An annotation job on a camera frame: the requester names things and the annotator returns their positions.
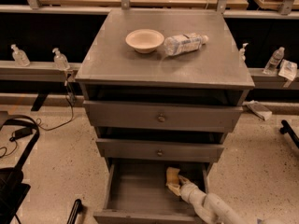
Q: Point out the white paper bowl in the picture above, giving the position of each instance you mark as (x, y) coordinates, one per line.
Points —
(144, 41)

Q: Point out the grey middle drawer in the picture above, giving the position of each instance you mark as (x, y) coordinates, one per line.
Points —
(147, 150)

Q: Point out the grey box on floor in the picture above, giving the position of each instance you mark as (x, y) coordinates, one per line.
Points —
(259, 110)

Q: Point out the clear plastic water bottle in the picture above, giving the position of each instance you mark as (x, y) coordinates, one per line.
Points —
(178, 44)

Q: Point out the sanitizer pump bottle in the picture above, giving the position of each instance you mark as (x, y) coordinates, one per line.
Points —
(60, 60)
(242, 51)

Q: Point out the grey three-drawer cabinet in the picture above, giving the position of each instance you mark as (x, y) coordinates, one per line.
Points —
(212, 75)

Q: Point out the brass top drawer knob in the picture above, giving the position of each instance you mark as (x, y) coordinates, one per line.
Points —
(161, 117)

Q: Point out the grey open bottom drawer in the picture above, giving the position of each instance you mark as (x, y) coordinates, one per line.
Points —
(137, 193)

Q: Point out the black tube bottom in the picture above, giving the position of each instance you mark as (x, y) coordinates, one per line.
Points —
(76, 209)

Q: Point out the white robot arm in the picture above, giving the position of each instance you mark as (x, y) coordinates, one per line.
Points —
(208, 206)

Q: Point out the black chair left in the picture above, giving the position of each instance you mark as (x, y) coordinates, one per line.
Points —
(12, 189)

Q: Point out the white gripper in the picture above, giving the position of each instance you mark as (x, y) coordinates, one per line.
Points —
(188, 190)

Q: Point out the right sanitizer pump bottle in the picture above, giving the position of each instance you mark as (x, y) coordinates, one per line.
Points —
(242, 51)

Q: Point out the far left sanitizer bottle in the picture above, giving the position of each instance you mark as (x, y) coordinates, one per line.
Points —
(19, 56)

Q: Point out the black power adapter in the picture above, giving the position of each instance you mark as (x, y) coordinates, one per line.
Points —
(23, 132)

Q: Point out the white plastic packet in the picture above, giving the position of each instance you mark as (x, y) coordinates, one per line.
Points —
(288, 70)

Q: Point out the yellow sponge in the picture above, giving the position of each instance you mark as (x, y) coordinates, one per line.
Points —
(172, 176)

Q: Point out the grey top drawer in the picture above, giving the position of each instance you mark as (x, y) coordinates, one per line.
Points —
(178, 117)

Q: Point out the black stand leg right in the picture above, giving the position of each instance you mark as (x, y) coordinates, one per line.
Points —
(286, 128)

